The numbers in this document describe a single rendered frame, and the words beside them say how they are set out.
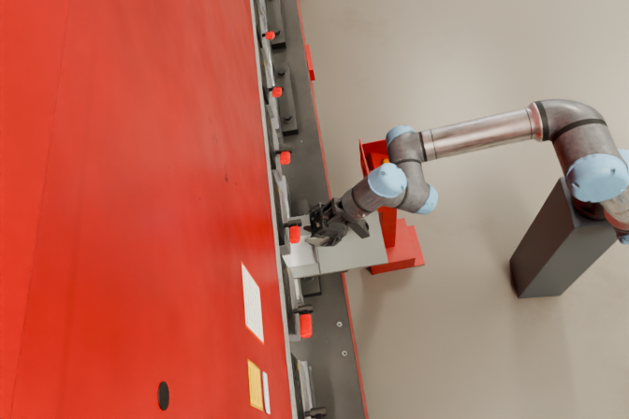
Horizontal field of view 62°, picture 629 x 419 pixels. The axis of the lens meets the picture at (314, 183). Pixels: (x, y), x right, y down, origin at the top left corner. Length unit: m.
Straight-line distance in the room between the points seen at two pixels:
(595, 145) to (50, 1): 1.11
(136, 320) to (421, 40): 2.97
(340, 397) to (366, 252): 0.38
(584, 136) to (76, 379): 1.13
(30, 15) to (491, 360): 2.28
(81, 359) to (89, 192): 0.09
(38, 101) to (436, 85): 2.83
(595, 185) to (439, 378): 1.34
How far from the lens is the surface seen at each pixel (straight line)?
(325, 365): 1.48
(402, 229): 2.41
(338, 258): 1.42
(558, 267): 2.15
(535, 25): 3.39
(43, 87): 0.25
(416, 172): 1.24
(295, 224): 1.18
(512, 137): 1.29
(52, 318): 0.27
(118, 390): 0.32
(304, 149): 1.74
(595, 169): 1.22
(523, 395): 2.42
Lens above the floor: 2.33
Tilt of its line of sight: 61 degrees down
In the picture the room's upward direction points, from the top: 14 degrees counter-clockwise
